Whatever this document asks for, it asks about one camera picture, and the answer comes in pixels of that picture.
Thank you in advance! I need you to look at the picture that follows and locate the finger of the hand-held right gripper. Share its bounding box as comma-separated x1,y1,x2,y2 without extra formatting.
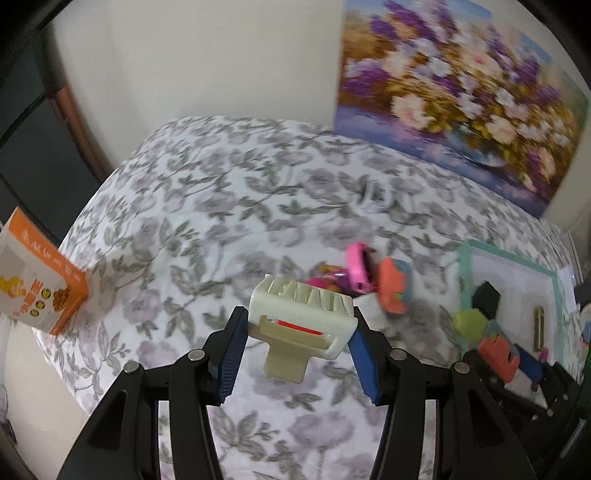
510,346,578,407
462,348,555,421

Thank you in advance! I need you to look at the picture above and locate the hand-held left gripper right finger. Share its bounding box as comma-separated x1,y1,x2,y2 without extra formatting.
346,309,532,480

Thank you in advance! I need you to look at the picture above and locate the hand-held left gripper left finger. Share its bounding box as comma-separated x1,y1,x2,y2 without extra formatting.
58,306,250,480

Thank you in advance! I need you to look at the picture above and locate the salmon pink notched block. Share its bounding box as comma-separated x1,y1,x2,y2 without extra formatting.
476,335,520,384

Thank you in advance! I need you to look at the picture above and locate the gold lipstick tube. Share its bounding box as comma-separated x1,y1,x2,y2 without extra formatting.
532,306,546,352

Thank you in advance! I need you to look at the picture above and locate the green yellow toy block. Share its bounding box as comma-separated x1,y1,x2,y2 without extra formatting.
450,309,502,354

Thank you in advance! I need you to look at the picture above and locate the black cube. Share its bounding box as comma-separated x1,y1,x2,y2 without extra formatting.
472,281,503,321

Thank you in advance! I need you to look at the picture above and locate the teal rimmed white box lid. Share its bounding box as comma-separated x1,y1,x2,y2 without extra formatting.
457,239,578,370

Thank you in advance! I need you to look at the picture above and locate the cream hair claw clip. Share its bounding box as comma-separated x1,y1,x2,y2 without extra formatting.
248,274,358,383

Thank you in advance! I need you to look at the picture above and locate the magenta doll figure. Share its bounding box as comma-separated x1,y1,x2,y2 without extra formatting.
305,263,354,296

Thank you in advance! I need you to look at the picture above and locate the pink plastic toy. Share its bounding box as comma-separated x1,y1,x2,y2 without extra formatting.
346,243,380,296

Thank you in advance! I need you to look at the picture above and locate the white smartwatch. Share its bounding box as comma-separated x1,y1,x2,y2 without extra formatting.
358,180,393,214

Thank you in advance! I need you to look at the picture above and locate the black power adapter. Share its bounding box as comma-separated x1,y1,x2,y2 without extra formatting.
573,281,591,319

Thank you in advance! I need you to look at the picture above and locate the floral tablecloth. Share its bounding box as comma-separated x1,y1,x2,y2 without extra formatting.
34,115,591,480

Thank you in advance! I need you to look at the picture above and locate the orange cardboard box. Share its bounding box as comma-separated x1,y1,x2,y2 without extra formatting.
0,206,89,336

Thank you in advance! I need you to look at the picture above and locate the dark cabinet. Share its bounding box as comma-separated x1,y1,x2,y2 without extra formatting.
0,92,93,241

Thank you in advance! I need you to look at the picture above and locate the flower painting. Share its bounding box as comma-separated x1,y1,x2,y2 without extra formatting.
333,0,591,217

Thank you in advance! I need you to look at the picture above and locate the brown wooden frame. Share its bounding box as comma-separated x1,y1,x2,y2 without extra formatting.
51,85,114,181

